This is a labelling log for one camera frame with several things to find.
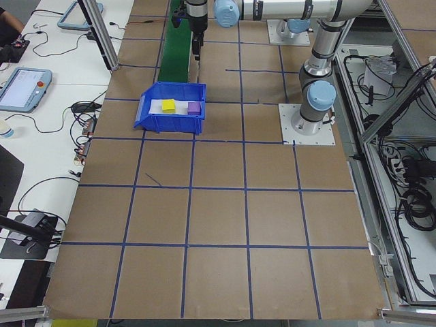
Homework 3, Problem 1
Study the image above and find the white paper sheet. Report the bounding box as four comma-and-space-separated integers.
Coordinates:
149, 98, 204, 116

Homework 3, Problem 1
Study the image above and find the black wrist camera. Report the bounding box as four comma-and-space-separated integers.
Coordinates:
170, 5, 187, 29

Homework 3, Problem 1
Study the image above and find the white paper bag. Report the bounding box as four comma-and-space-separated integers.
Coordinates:
362, 56, 398, 98

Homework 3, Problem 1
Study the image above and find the black stand base plate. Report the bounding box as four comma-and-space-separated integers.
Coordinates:
0, 209, 59, 262

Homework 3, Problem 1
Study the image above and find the black cable coil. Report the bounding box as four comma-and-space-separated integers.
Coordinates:
391, 185, 436, 234

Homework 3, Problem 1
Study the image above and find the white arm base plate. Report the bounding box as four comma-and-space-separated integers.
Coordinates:
267, 19, 311, 47
278, 103, 337, 146

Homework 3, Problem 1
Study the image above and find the aluminium profile post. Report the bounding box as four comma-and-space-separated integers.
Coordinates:
77, 0, 121, 72

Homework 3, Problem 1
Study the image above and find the green conveyor belt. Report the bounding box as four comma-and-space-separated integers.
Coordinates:
155, 0, 193, 84

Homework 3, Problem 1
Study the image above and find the person arm black sleeve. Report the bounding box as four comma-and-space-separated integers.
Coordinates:
0, 9, 25, 47

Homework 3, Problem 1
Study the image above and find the white paper cup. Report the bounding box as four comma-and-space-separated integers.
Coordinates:
0, 119, 15, 140

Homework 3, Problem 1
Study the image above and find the blue plastic storage bin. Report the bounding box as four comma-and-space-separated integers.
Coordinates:
132, 81, 208, 136

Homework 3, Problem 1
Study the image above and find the black cable bundle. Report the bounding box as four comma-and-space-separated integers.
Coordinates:
70, 102, 102, 114

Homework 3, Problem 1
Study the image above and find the small gray device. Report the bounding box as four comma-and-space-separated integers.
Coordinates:
25, 211, 50, 229

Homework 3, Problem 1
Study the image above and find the aluminium profile bar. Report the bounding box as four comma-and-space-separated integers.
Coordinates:
0, 305, 51, 322
376, 306, 436, 323

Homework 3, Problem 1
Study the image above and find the V-shaped metal bar frame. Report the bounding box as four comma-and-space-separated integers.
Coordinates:
335, 0, 436, 307

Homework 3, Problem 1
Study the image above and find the gray cable connector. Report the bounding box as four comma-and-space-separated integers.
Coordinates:
369, 238, 392, 279

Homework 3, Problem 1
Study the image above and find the black pendant cable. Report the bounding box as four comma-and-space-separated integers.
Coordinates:
5, 104, 74, 134

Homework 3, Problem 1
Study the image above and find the light blue teach pendant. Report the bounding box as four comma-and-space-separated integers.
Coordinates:
57, 0, 104, 32
0, 67, 53, 113

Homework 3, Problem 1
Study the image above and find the black flat screen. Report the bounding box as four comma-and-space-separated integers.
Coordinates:
0, 144, 25, 219

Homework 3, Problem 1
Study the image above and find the thin red wire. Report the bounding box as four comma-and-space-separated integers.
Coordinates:
127, 19, 168, 27

